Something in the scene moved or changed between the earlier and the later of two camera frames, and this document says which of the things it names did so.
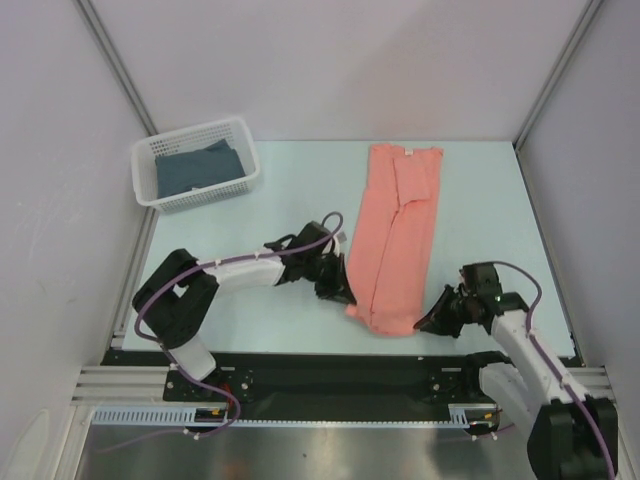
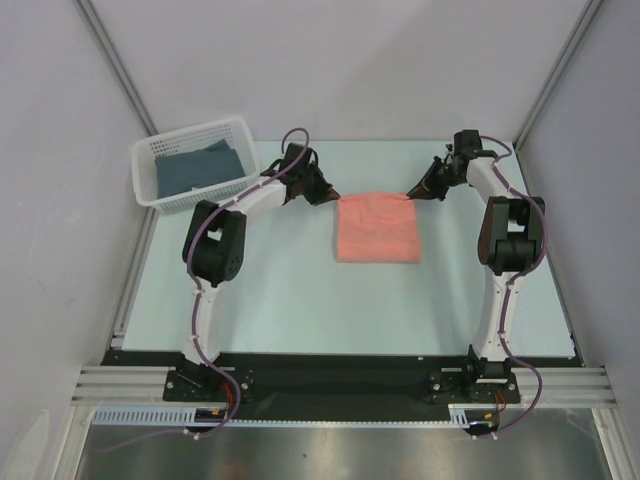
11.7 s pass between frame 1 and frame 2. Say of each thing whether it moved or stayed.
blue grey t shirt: stayed
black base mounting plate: stayed
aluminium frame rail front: stayed
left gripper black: moved
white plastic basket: stayed
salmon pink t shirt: moved
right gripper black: moved
